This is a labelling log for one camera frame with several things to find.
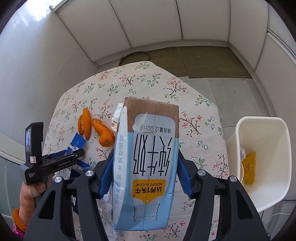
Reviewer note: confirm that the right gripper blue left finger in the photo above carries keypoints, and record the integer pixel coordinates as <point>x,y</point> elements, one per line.
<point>53,217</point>

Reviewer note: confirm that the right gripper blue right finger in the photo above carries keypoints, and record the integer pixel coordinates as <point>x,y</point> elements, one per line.
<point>238,217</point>

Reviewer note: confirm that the dark blue toothpaste box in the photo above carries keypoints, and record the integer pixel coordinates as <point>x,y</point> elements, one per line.
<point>78,142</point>

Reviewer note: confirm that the yellow snack wrapper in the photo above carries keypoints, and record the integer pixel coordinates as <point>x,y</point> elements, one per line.
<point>249,165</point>

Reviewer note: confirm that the blue brown milk carton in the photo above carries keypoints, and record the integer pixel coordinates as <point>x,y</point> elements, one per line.
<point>144,164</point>

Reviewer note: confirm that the clear plastic bottle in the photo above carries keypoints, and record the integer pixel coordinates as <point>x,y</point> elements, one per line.
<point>105,209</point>

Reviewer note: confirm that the white paper cup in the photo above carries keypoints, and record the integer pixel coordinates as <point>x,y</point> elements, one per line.
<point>242,157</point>

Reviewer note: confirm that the white plastic trash bin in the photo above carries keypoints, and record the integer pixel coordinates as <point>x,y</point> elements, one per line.
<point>269,138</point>

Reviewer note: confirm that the white lower kitchen cabinets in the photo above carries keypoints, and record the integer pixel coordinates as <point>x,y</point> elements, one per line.
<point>260,31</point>

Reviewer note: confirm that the person's left hand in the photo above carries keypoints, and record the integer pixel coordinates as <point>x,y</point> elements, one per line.
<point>27,203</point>

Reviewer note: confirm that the orange sleeve cuff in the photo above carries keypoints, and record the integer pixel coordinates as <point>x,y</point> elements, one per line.
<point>18,223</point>

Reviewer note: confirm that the floral tablecloth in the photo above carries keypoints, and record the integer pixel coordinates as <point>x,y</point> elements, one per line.
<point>201,137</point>

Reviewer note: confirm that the crumpled white tissue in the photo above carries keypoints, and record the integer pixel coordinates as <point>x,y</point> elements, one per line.
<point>115,116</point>

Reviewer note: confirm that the round woven mat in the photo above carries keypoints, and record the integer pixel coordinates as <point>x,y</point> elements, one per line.
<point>135,57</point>

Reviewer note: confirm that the green floor mat right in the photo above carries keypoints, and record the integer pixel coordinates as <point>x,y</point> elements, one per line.
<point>210,62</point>

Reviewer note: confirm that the green floor mat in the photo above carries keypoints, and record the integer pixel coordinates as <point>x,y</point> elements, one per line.
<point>210,62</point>
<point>169,59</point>

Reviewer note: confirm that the green floor mat left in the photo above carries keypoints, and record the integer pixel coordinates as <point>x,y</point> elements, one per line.
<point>169,59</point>

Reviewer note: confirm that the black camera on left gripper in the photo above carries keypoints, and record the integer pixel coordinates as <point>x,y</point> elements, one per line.
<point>33,148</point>

